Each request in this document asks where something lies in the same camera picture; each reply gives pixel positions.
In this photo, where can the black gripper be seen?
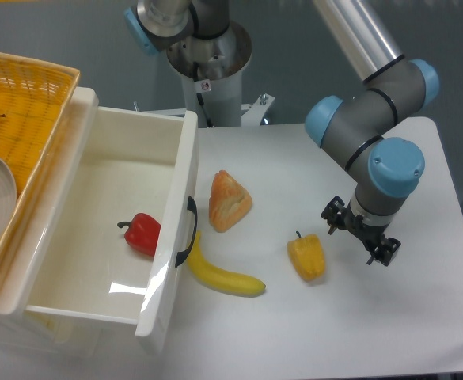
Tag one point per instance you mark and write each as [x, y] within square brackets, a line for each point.
[339, 217]

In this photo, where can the white top drawer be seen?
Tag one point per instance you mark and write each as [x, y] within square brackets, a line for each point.
[133, 162]

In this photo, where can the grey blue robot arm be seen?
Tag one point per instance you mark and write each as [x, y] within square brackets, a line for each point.
[353, 133]

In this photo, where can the white drawer cabinet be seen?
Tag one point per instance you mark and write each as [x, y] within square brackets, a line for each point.
[18, 275]

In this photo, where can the yellow bell pepper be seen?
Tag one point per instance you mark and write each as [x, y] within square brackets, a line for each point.
[306, 254]

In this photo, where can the orange croissant pastry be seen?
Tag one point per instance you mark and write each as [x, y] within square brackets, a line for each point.
[229, 202]

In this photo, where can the yellow banana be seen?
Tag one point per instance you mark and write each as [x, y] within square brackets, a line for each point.
[219, 279]

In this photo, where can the red bell pepper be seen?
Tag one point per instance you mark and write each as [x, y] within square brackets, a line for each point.
[142, 233]

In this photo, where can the yellow woven basket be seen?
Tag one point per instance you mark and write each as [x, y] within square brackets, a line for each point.
[34, 95]

